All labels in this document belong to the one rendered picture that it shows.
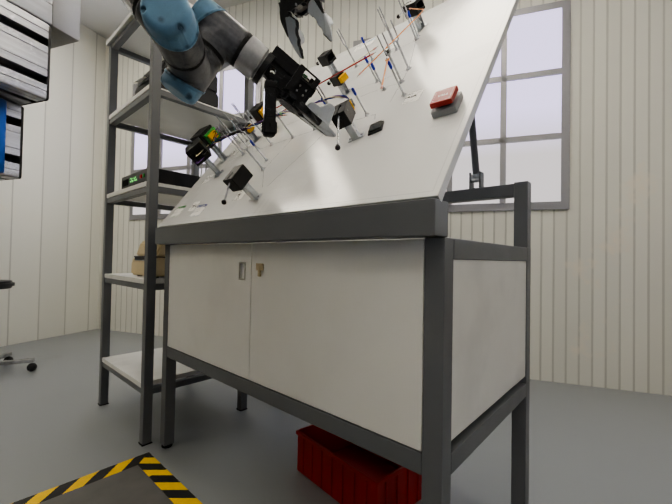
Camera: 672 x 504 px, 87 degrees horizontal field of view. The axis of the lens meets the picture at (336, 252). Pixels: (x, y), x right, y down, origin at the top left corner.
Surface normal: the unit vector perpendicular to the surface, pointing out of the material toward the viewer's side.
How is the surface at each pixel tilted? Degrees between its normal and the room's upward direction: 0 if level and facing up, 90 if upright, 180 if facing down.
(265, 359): 90
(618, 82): 90
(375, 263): 90
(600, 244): 90
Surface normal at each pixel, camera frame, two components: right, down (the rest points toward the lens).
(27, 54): 0.94, 0.01
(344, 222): -0.66, -0.03
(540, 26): -0.33, -0.02
